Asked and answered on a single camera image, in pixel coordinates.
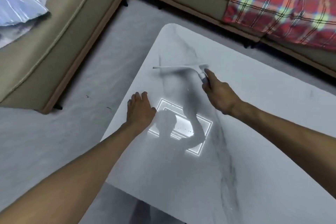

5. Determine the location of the person's left hand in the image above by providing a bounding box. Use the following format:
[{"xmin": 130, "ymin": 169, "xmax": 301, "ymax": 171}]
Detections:
[{"xmin": 125, "ymin": 91, "xmax": 157, "ymax": 135}]

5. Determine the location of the person's right hand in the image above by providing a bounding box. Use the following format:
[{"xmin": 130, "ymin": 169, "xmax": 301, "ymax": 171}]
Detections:
[{"xmin": 201, "ymin": 68, "xmax": 243, "ymax": 116}]

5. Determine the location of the white squeegee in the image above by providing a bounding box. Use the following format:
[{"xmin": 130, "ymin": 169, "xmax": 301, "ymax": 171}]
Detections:
[{"xmin": 153, "ymin": 63, "xmax": 210, "ymax": 85}]

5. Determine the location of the person's left forearm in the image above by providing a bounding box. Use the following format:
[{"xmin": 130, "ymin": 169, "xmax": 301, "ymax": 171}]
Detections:
[{"xmin": 0, "ymin": 124, "xmax": 142, "ymax": 224}]

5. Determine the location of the person's right forearm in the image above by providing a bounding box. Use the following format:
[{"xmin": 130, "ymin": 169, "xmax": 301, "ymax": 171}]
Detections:
[{"xmin": 224, "ymin": 100, "xmax": 336, "ymax": 193}]

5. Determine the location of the white marble table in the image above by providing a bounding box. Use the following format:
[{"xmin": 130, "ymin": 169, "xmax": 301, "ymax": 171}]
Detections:
[{"xmin": 100, "ymin": 23, "xmax": 336, "ymax": 224}]

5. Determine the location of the red plaid blanket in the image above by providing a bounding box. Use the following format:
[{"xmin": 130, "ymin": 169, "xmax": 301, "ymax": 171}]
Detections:
[{"xmin": 222, "ymin": 0, "xmax": 336, "ymax": 51}]

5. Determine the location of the blue white plastic bag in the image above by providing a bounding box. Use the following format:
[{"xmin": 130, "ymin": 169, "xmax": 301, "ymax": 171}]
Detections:
[{"xmin": 0, "ymin": 0, "xmax": 52, "ymax": 48}]

